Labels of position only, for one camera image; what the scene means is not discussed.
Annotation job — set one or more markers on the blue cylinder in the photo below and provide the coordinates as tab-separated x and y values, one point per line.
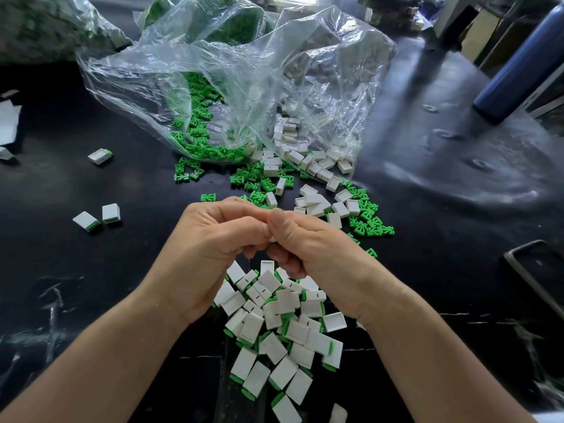
524	66

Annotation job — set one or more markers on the person's right forearm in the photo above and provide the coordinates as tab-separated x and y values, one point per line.
441	365

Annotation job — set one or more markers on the brown cardboard box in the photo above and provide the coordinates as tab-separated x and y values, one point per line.
480	35

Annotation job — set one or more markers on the person's left forearm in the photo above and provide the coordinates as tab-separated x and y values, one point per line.
97	365

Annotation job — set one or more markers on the white metal frame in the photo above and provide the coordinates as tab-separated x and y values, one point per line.
454	8

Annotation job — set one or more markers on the clear plastic bag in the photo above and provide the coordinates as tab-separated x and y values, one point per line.
335	66

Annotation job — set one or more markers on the black smartphone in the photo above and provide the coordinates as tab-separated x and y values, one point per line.
539	277

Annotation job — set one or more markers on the person's right hand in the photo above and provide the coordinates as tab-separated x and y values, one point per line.
326	264

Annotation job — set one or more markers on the large bag of assembled pieces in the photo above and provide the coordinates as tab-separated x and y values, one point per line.
48	26

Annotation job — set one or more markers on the grey machine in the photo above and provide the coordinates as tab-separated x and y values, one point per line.
401	11

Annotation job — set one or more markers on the assembled white-green part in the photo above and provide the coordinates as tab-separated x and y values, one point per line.
85	221
6	153
100	156
111	212

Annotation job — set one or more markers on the pile of assembled white-green pieces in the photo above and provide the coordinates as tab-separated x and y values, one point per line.
278	348

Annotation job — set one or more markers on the plastic bag full of green pieces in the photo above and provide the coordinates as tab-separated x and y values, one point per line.
220	22

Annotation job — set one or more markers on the pile of green clips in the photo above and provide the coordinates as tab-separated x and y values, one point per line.
198	136

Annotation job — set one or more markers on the heap of white caps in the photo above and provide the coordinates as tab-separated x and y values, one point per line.
313	202

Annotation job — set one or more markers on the white paper sheet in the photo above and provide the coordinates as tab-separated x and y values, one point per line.
7	123

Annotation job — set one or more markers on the person's left hand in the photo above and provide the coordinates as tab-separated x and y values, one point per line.
203	255

